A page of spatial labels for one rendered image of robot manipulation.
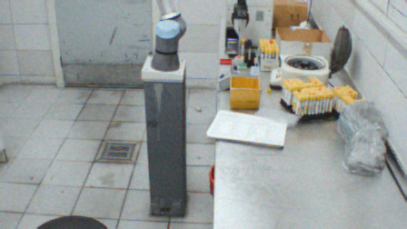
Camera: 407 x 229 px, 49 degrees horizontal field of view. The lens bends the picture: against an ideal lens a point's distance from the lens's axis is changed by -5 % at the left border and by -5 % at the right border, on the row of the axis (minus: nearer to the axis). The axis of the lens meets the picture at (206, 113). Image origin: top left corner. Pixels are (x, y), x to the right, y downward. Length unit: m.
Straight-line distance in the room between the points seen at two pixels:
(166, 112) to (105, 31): 1.95
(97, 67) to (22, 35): 0.79
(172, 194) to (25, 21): 2.45
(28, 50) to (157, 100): 2.41
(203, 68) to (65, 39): 1.29
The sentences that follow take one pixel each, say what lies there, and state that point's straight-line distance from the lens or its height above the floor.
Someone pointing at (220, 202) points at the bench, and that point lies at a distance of 1.51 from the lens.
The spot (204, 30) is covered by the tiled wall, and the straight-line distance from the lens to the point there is 4.18.
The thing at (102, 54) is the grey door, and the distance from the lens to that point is 4.33.
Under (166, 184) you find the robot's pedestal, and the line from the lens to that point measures 2.67.
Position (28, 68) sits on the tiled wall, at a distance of 4.68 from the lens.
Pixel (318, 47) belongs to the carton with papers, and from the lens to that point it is 2.58.
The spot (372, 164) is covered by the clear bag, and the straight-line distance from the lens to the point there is 1.71.
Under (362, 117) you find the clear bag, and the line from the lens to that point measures 1.85.
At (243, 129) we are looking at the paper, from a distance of 1.88.
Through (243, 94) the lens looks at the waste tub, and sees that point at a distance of 2.04.
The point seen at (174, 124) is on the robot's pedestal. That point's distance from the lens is 2.45.
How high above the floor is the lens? 1.81
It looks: 28 degrees down
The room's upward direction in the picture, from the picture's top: 1 degrees clockwise
